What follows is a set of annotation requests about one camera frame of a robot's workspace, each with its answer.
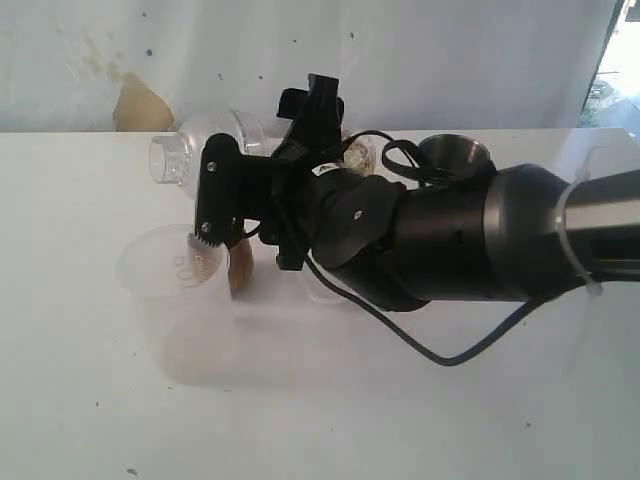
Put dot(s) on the white zip tie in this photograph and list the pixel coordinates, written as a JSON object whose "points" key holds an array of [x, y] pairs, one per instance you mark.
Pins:
{"points": [[575, 219]]}

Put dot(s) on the white rectangular tray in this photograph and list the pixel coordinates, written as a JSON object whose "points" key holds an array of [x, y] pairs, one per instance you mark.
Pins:
{"points": [[317, 291]]}

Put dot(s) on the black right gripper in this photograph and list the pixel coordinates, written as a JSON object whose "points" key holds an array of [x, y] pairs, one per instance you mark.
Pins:
{"points": [[279, 189]]}

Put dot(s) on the brown wooden cup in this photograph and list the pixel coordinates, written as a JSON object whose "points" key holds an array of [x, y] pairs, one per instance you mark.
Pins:
{"points": [[241, 265]]}

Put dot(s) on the clear plastic shaker cup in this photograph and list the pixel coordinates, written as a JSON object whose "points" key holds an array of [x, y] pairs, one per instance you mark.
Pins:
{"points": [[361, 156]]}

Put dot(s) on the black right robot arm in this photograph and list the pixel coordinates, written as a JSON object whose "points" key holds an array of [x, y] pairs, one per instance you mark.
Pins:
{"points": [[444, 224]]}

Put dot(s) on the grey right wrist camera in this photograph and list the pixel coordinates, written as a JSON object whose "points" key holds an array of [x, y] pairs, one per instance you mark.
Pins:
{"points": [[217, 219]]}

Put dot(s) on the clear plastic shaker lid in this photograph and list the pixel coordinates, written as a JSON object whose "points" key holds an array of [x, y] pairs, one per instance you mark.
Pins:
{"points": [[175, 159]]}

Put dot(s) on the stainless steel cup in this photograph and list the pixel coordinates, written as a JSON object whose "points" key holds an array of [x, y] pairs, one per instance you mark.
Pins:
{"points": [[458, 155]]}

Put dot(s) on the frosted plastic container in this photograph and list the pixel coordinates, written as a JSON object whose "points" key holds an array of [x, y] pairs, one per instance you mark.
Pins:
{"points": [[176, 290]]}

